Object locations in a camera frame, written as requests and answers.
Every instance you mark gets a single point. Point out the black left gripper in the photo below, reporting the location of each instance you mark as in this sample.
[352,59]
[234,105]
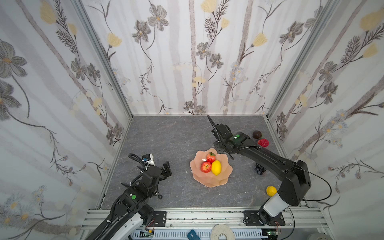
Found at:
[162,171]

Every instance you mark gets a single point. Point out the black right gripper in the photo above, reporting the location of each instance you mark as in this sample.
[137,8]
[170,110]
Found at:
[218,132]

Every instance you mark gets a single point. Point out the red yellow fake peach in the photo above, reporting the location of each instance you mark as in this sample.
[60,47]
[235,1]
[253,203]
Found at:
[206,167]

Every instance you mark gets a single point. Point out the yellow fake lemon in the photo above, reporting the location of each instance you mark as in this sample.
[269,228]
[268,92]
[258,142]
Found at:
[271,191]
[216,167]

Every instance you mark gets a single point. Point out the pink scalloped fruit bowl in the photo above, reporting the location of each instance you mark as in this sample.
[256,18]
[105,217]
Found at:
[210,180]

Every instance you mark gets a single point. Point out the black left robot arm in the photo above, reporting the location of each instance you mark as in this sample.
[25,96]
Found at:
[131,209]

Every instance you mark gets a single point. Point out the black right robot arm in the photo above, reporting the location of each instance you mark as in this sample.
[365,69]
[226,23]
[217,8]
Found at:
[294,176]

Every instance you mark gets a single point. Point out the dark brown round fruit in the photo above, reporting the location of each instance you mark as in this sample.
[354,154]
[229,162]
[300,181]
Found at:
[257,135]

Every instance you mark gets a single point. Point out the magenta fake dragon fruit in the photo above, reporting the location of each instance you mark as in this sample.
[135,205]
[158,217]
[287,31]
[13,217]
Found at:
[263,143]

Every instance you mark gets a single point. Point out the dark fake grape bunch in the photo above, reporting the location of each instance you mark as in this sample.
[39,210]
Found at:
[260,170]

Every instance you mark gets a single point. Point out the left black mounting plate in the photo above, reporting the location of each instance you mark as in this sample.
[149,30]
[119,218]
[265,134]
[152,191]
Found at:
[155,219]

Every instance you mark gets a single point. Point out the black mounting plate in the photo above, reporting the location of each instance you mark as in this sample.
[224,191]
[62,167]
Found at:
[155,219]
[255,219]

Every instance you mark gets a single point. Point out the white tape roll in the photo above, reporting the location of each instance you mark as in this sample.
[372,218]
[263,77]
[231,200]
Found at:
[222,230]

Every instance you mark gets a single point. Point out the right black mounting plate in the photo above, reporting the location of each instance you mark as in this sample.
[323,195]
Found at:
[255,219]

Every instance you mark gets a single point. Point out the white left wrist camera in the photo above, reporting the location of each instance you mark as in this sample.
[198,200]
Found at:
[148,159]

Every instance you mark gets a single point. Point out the blue tool handle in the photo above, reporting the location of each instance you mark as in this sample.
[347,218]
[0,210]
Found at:
[192,235]

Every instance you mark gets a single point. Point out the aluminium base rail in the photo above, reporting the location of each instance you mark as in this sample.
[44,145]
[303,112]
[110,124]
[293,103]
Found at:
[300,222]

